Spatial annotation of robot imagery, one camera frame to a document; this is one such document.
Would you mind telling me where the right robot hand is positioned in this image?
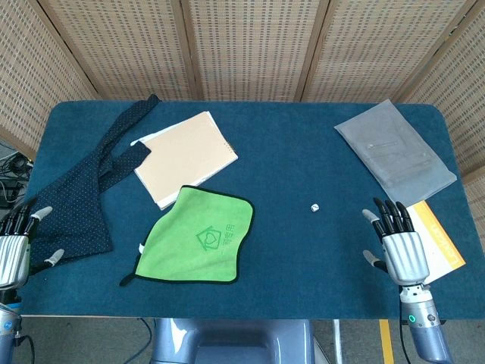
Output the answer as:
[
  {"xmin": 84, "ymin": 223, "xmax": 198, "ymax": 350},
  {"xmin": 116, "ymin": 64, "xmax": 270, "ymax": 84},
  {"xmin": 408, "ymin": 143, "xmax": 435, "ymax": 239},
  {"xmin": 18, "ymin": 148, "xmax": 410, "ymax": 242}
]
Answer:
[{"xmin": 361, "ymin": 197, "xmax": 430, "ymax": 285}]

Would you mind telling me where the green microfiber cloth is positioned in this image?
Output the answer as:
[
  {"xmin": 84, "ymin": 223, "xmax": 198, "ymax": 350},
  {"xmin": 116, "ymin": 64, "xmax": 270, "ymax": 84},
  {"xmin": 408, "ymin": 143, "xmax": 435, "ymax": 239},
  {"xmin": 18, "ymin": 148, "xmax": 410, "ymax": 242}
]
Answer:
[{"xmin": 119, "ymin": 185, "xmax": 255, "ymax": 287}]

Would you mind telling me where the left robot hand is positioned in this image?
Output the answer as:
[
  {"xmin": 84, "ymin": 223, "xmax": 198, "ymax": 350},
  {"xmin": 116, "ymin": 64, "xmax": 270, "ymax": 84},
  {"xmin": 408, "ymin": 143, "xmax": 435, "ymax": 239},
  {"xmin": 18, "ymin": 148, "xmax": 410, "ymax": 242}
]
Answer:
[{"xmin": 0, "ymin": 199, "xmax": 66, "ymax": 290}]

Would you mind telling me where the grey fabric pouch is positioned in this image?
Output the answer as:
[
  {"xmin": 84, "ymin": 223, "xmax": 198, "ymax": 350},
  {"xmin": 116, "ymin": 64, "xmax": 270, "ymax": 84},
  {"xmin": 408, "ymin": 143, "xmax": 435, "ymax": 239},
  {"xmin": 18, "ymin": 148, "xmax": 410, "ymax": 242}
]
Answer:
[{"xmin": 333, "ymin": 99, "xmax": 458, "ymax": 208}]

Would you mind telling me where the black cables bundle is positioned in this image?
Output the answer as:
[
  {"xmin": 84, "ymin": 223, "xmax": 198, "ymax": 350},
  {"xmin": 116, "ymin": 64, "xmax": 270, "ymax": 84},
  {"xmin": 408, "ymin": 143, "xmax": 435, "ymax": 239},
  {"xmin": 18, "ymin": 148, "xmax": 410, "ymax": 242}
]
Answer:
[{"xmin": 0, "ymin": 138, "xmax": 36, "ymax": 208}]

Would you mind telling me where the white orange booklet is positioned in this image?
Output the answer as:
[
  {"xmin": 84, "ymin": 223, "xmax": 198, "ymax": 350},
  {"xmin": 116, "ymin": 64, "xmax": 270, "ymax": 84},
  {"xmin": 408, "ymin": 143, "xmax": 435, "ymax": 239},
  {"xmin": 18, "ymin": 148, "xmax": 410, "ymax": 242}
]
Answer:
[{"xmin": 404, "ymin": 199, "xmax": 466, "ymax": 284}]

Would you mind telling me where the navy dotted necktie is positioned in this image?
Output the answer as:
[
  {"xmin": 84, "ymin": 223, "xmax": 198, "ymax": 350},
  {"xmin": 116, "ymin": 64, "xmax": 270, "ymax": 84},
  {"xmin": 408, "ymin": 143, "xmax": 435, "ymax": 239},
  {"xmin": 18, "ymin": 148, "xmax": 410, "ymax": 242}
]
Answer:
[{"xmin": 23, "ymin": 93, "xmax": 161, "ymax": 275}]

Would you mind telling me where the white table leg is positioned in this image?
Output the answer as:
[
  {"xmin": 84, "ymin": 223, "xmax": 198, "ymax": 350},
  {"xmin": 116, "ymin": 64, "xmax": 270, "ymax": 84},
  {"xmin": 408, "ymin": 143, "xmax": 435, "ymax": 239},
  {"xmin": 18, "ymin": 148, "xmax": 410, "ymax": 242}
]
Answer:
[{"xmin": 332, "ymin": 319, "xmax": 343, "ymax": 364}]

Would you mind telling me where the woven bamboo folding screen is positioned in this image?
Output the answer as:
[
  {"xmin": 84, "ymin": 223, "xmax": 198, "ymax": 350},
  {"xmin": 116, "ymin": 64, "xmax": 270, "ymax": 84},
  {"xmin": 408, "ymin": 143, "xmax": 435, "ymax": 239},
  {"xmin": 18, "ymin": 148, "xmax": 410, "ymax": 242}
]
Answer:
[{"xmin": 0, "ymin": 0, "xmax": 485, "ymax": 259}]

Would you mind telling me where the yellow floor tape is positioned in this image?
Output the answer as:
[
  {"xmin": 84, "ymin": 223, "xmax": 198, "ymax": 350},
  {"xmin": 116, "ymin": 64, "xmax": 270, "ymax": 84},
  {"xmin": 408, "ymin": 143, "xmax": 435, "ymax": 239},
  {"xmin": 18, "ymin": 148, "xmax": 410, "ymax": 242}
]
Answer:
[{"xmin": 379, "ymin": 319, "xmax": 395, "ymax": 364}]

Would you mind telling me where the beige notebook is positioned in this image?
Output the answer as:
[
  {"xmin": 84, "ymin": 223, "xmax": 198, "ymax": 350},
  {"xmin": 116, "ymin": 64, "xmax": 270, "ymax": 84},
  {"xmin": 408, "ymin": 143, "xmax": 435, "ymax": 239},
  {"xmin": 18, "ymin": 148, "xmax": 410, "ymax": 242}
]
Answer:
[{"xmin": 130, "ymin": 111, "xmax": 239, "ymax": 210}]

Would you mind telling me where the blue-grey robot torso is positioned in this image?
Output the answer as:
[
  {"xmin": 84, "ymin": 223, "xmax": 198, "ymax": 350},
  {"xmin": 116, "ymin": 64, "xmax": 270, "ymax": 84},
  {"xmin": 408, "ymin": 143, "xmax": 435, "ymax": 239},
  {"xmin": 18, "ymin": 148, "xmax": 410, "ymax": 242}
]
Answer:
[{"xmin": 150, "ymin": 318, "xmax": 315, "ymax": 364}]

